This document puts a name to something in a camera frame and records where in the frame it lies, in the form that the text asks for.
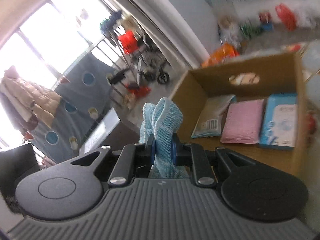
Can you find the light blue knit cloth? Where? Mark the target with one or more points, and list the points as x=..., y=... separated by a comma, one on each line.
x=162, y=120

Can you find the orange bag on floor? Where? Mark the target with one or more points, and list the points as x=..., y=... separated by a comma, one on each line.
x=220, y=54

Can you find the clothes drying rack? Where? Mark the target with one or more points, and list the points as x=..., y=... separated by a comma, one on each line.
x=122, y=34

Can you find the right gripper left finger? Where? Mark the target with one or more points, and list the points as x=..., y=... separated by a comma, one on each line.
x=118, y=168

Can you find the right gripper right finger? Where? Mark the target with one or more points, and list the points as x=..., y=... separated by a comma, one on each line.
x=201, y=161

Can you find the black stroller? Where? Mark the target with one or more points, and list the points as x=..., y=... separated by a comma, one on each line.
x=149, y=63

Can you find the clear packaged item with barcode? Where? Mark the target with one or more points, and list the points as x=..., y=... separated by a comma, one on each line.
x=209, y=123

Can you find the cardboard box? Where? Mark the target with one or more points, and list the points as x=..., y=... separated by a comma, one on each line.
x=251, y=79

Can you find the blue glove box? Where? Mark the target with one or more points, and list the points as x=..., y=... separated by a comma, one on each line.
x=279, y=127

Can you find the grey hanging blanket blue circles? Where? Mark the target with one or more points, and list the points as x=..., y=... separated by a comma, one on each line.
x=86, y=98

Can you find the red plastic bag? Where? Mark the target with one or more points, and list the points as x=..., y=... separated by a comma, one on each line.
x=286, y=16

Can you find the beige padded jacket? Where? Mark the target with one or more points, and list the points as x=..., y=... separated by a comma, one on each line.
x=30, y=99

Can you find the pink sponge pack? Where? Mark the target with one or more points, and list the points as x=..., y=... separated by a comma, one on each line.
x=243, y=122

